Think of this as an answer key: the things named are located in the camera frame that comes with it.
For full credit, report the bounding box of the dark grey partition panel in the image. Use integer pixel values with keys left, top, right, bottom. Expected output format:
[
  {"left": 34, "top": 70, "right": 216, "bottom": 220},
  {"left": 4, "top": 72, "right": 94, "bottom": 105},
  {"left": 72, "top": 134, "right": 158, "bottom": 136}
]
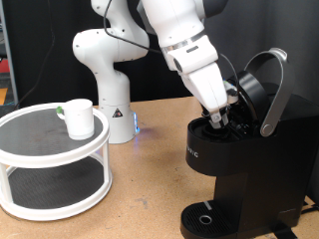
[{"left": 198, "top": 0, "right": 319, "bottom": 111}]

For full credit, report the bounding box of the black Keurig coffee machine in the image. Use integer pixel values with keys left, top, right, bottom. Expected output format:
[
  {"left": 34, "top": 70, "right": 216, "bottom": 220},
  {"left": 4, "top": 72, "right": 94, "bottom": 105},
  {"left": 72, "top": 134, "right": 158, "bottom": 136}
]
[{"left": 179, "top": 47, "right": 319, "bottom": 239}]

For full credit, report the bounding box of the black backdrop curtain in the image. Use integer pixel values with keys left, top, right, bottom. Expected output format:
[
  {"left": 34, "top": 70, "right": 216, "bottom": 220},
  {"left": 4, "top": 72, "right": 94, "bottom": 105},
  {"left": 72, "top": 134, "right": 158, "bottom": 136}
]
[{"left": 3, "top": 0, "right": 200, "bottom": 108}]

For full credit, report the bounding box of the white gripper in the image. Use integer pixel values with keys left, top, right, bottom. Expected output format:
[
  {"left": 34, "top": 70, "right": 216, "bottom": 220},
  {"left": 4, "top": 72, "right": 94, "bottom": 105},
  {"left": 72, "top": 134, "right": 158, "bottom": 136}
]
[{"left": 162, "top": 33, "right": 231, "bottom": 130}]

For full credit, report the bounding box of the grey metal shelf post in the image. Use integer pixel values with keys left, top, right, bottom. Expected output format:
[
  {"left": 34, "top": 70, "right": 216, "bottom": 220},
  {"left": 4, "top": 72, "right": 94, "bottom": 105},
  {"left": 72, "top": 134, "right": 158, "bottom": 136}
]
[{"left": 0, "top": 0, "right": 19, "bottom": 106}]

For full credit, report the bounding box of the white two-tier turntable shelf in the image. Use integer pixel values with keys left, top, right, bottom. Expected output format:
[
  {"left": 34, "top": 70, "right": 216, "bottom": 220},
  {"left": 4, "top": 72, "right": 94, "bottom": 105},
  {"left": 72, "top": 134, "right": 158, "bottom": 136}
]
[{"left": 0, "top": 102, "right": 114, "bottom": 222}]

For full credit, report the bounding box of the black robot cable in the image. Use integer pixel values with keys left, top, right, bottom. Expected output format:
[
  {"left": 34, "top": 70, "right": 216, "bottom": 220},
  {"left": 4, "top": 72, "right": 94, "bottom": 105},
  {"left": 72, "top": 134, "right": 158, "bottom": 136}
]
[{"left": 14, "top": 0, "right": 239, "bottom": 108}]

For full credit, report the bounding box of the black power cord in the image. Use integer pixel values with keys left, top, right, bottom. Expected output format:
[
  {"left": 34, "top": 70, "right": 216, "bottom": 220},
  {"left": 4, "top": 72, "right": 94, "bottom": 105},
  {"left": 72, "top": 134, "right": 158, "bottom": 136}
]
[{"left": 300, "top": 198, "right": 319, "bottom": 216}]

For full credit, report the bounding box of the white mug green-marked handle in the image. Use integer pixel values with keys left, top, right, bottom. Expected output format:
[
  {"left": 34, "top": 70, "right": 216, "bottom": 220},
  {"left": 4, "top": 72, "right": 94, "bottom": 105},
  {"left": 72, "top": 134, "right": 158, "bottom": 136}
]
[{"left": 55, "top": 98, "right": 96, "bottom": 141}]

